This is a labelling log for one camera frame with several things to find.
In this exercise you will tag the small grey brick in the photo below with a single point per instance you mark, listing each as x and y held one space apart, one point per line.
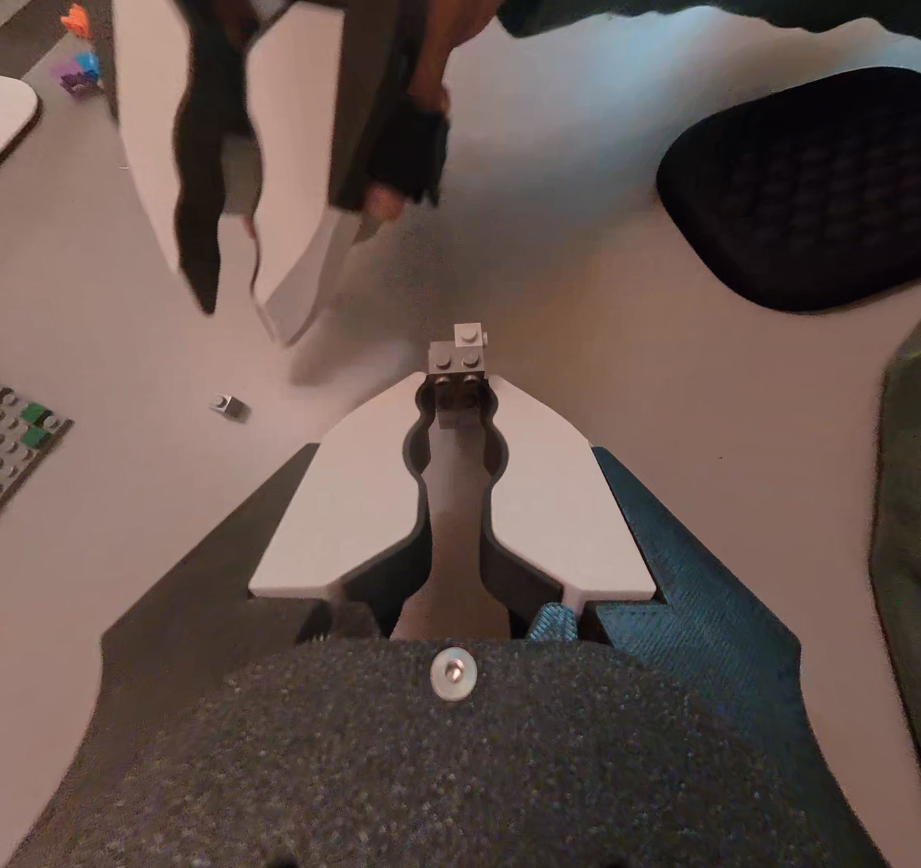
229 406

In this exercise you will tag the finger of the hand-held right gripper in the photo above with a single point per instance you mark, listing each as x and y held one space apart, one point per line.
298 127
147 91

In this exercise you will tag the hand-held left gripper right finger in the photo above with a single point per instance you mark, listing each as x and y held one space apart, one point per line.
568 515

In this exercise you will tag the purple blue green toy figure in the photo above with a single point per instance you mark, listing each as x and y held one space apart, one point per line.
79 76

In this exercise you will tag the orange blue toy figure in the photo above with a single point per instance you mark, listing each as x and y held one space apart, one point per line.
75 20

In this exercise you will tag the toy brick building model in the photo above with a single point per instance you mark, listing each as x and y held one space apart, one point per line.
25 436

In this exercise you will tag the grey desk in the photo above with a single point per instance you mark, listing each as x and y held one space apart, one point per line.
575 234

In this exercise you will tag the person's dark green shirt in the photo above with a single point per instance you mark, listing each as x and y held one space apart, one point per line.
903 522

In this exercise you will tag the white book stand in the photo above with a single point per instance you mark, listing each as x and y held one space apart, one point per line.
14 112

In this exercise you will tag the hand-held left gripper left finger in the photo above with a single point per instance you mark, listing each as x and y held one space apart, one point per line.
338 515

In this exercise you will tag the grey brick assembly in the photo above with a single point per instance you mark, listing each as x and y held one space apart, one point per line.
457 360

